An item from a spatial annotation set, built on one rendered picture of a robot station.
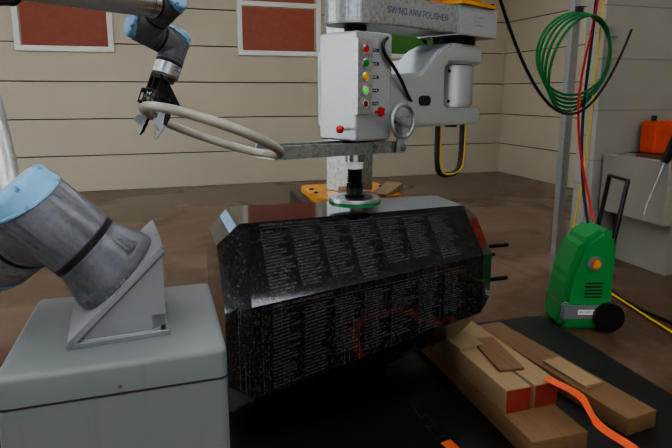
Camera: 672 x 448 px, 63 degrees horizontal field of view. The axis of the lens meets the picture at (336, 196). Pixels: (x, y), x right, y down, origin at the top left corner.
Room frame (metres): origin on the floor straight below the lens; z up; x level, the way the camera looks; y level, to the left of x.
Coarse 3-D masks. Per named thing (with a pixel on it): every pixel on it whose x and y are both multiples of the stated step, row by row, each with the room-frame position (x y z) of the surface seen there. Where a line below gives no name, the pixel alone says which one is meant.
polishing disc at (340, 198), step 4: (332, 196) 2.28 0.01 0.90; (336, 196) 2.28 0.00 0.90; (340, 196) 2.28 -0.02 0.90; (344, 196) 2.28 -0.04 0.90; (368, 196) 2.28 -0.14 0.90; (372, 196) 2.28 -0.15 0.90; (376, 196) 2.28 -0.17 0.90; (332, 200) 2.22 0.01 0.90; (336, 200) 2.20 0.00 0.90; (340, 200) 2.19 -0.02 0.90; (344, 200) 2.19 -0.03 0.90; (348, 200) 2.19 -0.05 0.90; (352, 200) 2.19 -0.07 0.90; (356, 200) 2.19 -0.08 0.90; (360, 200) 2.19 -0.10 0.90; (364, 200) 2.19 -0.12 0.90; (368, 200) 2.19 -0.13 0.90; (372, 200) 2.19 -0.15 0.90; (376, 200) 2.22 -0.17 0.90; (356, 204) 2.17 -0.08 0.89
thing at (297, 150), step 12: (288, 144) 2.10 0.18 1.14; (300, 144) 2.14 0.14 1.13; (312, 144) 2.05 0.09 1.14; (324, 144) 2.08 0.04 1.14; (336, 144) 2.12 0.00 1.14; (348, 144) 2.17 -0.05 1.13; (360, 144) 2.21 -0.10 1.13; (372, 144) 2.26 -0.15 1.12; (384, 144) 2.31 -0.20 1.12; (288, 156) 1.96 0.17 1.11; (300, 156) 2.00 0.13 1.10; (312, 156) 2.04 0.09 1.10; (324, 156) 2.08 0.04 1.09
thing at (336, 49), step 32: (352, 32) 2.15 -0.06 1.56; (320, 64) 2.28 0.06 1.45; (352, 64) 2.14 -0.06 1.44; (384, 64) 2.23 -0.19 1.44; (320, 96) 2.28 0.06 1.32; (352, 96) 2.14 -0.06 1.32; (384, 96) 2.23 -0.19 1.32; (320, 128) 2.29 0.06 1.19; (352, 128) 2.14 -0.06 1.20; (384, 128) 2.23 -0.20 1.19
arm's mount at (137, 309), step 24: (144, 264) 1.02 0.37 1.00; (120, 288) 1.01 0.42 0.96; (144, 288) 1.03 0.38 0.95; (72, 312) 1.12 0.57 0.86; (96, 312) 1.00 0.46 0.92; (120, 312) 1.01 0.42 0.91; (144, 312) 1.03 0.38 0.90; (72, 336) 0.98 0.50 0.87; (96, 336) 0.99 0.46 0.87; (120, 336) 1.01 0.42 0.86; (144, 336) 1.02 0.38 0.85
